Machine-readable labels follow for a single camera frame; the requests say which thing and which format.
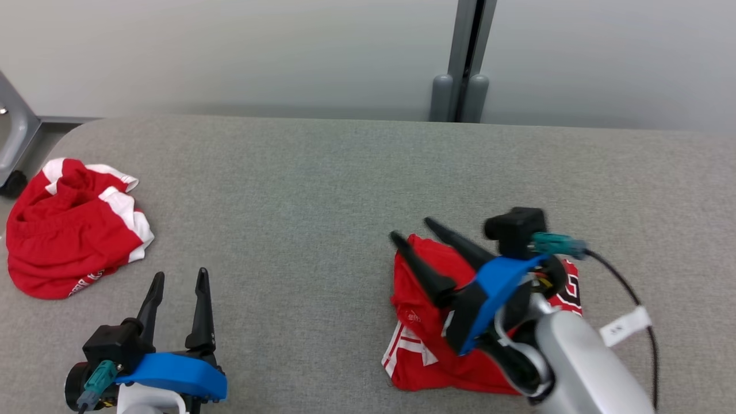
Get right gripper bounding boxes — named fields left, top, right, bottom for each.
left=390, top=217, right=568, bottom=398

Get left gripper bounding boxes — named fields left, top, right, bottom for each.
left=64, top=267, right=223, bottom=412

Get red basketball jersey number 23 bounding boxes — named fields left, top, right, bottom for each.
left=381, top=233, right=584, bottom=396

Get red shorts with white stripe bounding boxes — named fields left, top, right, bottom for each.
left=6, top=158, right=155, bottom=301

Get black chair caster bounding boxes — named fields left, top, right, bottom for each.
left=0, top=170, right=29, bottom=200

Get grey chair leg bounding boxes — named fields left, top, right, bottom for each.
left=0, top=70, right=42, bottom=187

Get left teal cable connector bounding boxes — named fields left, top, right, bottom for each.
left=76, top=360, right=120, bottom=410

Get teal cable connector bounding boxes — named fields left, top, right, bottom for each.
left=530, top=232, right=589, bottom=259
left=76, top=360, right=120, bottom=410

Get right teal cable connector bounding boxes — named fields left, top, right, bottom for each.
left=530, top=232, right=589, bottom=259

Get grey cylindrical post bumper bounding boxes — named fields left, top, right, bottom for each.
left=462, top=74, right=490, bottom=124
left=430, top=74, right=455, bottom=122

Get white cable label tag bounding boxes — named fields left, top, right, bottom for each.
left=600, top=306, right=652, bottom=348

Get grey metal door post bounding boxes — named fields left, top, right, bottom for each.
left=448, top=0, right=499, bottom=124

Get right black camera cable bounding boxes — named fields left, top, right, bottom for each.
left=584, top=248, right=660, bottom=410

